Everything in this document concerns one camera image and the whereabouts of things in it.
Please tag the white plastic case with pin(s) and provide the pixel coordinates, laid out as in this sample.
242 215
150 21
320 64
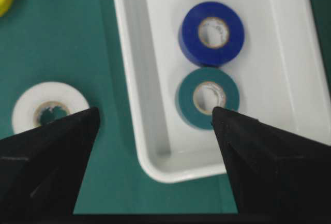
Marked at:
279 73

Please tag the white tape roll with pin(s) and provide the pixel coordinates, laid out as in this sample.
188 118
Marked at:
44 102

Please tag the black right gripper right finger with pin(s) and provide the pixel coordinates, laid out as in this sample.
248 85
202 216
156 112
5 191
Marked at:
272 171

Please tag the green tape roll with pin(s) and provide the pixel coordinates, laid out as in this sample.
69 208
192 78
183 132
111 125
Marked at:
214 78

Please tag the green table cloth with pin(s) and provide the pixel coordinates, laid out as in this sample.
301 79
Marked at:
77 42

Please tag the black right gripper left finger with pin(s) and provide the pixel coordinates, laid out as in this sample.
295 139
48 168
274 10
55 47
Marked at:
42 169

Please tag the blue tape roll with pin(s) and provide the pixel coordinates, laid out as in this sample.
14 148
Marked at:
227 25

